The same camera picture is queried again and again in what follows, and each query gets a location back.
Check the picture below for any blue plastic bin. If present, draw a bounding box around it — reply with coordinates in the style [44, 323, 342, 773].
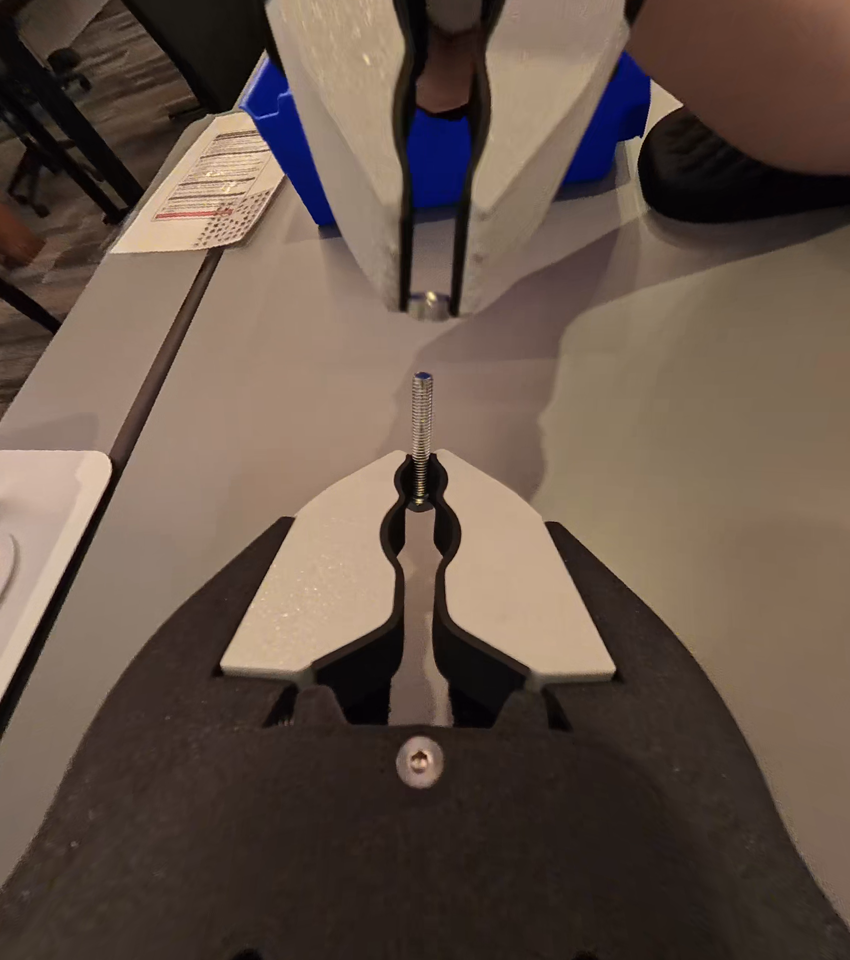
[239, 52, 652, 226]

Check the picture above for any white stand base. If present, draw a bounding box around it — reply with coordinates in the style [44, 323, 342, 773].
[0, 450, 112, 785]

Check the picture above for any black swivel chair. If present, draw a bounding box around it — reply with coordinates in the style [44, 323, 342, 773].
[8, 48, 92, 219]

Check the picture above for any laminated instruction sheet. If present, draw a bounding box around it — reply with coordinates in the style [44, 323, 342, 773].
[110, 111, 287, 256]

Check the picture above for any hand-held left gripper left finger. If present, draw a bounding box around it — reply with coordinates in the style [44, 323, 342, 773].
[220, 450, 405, 685]

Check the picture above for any person's right hand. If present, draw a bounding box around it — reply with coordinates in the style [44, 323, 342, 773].
[416, 26, 484, 114]

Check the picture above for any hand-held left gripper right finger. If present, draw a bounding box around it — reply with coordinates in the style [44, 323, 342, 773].
[431, 447, 618, 690]

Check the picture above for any small silver bolt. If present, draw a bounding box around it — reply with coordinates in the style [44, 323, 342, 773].
[408, 371, 437, 513]

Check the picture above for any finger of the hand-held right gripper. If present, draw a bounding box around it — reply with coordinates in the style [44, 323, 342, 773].
[452, 0, 633, 318]
[266, 0, 420, 315]

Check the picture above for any person's right forearm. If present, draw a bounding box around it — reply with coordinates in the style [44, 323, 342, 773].
[623, 0, 850, 177]

